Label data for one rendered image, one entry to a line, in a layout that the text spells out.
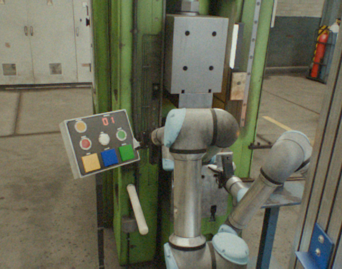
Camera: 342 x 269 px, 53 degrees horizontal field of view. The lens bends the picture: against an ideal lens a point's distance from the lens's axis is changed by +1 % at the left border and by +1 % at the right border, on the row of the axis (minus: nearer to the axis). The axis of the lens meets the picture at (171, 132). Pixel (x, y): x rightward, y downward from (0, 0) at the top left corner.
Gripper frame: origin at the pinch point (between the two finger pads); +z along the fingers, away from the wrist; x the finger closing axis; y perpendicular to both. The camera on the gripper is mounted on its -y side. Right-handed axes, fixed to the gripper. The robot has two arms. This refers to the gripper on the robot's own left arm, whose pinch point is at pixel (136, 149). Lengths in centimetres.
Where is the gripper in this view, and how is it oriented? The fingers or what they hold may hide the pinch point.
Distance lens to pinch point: 168.1
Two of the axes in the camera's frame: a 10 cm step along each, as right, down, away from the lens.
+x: -7.6, 2.0, -6.1
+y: -2.8, -9.6, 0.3
